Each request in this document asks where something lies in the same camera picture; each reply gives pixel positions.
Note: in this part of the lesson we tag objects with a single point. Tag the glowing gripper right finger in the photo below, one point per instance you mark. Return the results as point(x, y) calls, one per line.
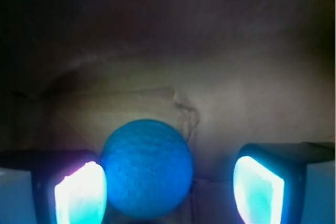
point(285, 183)

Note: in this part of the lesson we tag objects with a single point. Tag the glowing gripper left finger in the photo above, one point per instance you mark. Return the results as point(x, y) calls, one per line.
point(45, 186)

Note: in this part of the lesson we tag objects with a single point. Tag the blue ball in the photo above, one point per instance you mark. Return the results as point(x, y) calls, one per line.
point(149, 169)

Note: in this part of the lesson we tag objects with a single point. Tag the brown paper bag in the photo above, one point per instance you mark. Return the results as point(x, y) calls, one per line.
point(223, 72)

